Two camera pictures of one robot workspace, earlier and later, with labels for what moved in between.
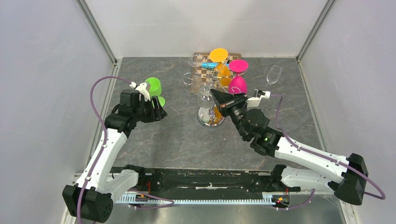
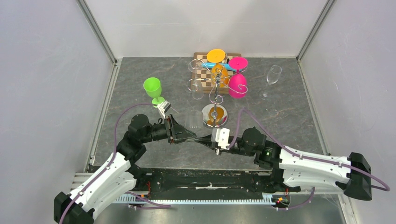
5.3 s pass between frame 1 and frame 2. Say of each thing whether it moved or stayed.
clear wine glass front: moved
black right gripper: moved
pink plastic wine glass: stayed
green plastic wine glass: stayed
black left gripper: moved
